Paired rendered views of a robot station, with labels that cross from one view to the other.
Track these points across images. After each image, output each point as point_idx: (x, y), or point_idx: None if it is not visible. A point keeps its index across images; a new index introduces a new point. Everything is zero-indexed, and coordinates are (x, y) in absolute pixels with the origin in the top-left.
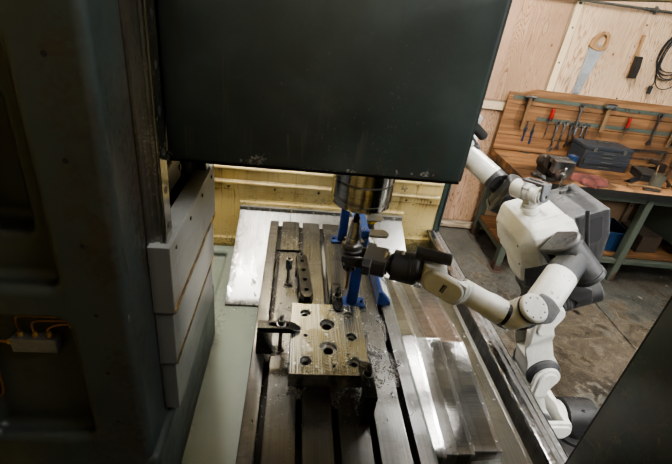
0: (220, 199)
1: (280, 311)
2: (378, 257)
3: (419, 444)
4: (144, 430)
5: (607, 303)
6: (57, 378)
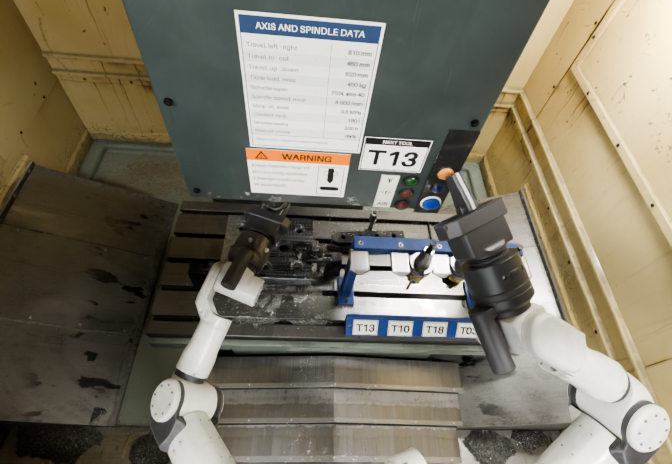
0: (519, 167)
1: (327, 225)
2: (255, 220)
3: (168, 323)
4: None
5: None
6: None
